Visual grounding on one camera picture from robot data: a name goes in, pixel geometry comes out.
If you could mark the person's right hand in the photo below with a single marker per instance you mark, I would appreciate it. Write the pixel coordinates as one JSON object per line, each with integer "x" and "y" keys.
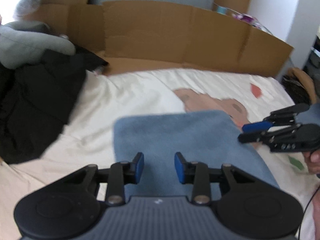
{"x": 314, "y": 161}

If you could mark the black garment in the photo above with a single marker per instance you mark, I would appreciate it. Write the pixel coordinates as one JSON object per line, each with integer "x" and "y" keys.
{"x": 37, "y": 100}

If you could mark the brown and black bag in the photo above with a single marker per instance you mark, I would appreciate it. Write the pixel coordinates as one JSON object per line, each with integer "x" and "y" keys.
{"x": 300, "y": 85}

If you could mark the teal cloth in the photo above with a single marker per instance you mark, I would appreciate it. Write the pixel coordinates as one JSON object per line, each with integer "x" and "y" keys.
{"x": 221, "y": 9}

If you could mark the bear printed bed sheet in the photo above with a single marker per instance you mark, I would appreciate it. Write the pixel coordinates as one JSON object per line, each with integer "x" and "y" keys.
{"x": 125, "y": 90}

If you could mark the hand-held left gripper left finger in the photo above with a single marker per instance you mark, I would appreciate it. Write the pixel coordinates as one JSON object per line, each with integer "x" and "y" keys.
{"x": 138, "y": 166}

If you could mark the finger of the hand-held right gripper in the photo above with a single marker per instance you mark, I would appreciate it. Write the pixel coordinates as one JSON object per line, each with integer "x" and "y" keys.
{"x": 250, "y": 137}
{"x": 255, "y": 127}

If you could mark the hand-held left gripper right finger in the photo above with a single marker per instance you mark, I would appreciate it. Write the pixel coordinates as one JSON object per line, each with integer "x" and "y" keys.
{"x": 179, "y": 167}

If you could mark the brown cardboard sheet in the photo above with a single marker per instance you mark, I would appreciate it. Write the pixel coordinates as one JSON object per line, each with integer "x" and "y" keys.
{"x": 155, "y": 35}

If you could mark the purple packet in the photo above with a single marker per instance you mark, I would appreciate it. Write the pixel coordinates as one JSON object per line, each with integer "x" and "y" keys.
{"x": 246, "y": 19}

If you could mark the grey garment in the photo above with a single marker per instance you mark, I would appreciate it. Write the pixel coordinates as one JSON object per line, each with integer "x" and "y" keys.
{"x": 27, "y": 42}

